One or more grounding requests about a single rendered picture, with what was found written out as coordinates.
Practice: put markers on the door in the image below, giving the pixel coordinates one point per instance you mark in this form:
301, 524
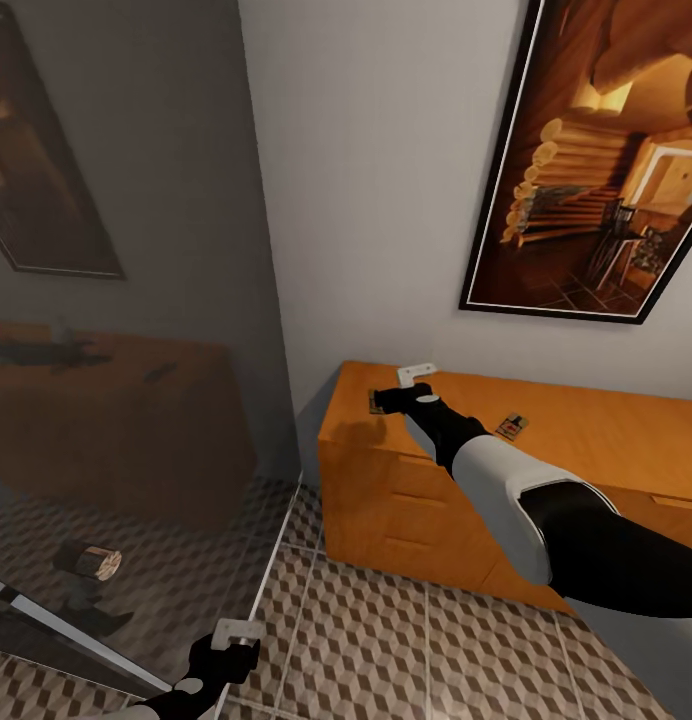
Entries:
26, 638
148, 447

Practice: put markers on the cabinet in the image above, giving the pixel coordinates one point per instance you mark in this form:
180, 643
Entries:
388, 506

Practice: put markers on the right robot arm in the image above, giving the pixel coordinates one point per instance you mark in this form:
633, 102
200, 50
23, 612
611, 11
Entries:
629, 584

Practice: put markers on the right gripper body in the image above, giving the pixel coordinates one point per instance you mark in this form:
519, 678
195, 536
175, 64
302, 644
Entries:
392, 399

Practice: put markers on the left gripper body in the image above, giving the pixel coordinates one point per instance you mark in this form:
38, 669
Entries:
233, 663

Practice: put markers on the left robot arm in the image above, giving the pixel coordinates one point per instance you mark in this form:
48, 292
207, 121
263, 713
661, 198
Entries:
214, 663

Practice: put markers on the shower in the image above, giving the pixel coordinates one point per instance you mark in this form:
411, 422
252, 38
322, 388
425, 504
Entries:
31, 608

